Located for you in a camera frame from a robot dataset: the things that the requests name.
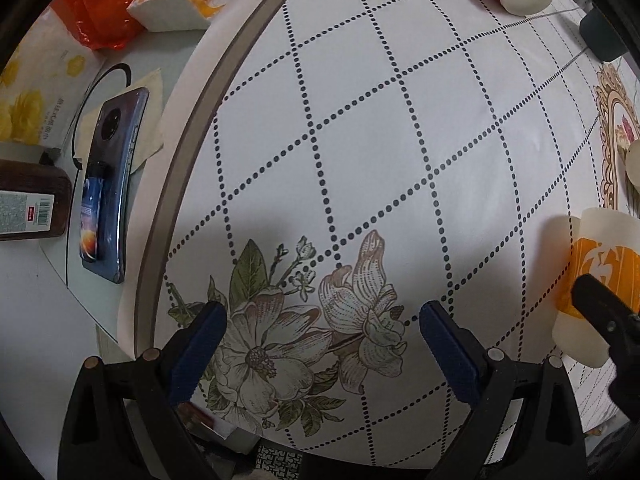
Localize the blue smartphone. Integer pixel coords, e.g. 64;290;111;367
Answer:
80;86;151;285

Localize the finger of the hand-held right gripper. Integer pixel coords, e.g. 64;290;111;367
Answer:
571;274;640;411

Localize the yellow flower plastic package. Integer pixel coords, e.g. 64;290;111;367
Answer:
0;7;108;148

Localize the dark round cup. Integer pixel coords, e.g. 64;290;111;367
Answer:
580;7;628;62

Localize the black cable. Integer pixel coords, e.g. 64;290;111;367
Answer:
65;63;132;171

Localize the red plastic bag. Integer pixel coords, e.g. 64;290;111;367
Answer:
59;0;151;51

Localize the white floral dotted table mat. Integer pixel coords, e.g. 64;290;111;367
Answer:
116;0;640;466

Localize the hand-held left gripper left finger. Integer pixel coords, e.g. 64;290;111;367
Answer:
57;301;228;480

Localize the brown bottle with white label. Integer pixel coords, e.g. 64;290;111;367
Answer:
0;158;73;242

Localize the orange and white paper cup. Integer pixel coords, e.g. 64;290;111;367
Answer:
542;207;640;370

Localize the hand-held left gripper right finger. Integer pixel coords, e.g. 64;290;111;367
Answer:
419;301;588;480

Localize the gold ornate floral mat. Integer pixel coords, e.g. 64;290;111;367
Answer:
593;62;640;211

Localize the beige round object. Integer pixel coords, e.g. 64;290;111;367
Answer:
624;139;640;193

